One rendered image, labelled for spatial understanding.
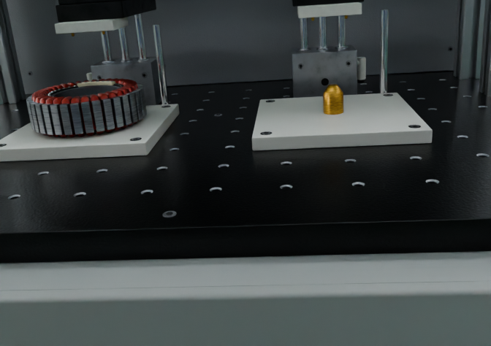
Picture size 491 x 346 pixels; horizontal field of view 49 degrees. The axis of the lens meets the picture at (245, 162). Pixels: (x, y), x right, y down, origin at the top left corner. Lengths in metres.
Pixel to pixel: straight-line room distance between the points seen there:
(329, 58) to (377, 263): 0.36
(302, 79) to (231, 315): 0.39
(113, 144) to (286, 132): 0.15
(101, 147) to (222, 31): 0.34
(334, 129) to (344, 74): 0.18
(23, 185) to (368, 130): 0.28
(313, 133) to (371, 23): 0.34
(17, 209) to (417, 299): 0.27
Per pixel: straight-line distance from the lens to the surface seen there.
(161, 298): 0.31
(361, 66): 0.65
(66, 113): 0.51
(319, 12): 0.53
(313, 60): 0.64
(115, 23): 0.57
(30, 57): 0.85
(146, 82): 0.66
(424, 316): 0.31
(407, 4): 0.78
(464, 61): 0.74
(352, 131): 0.46
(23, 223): 0.38
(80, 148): 0.49
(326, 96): 0.52
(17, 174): 0.48
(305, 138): 0.45
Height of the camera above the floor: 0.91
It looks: 19 degrees down
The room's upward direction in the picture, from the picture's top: 4 degrees counter-clockwise
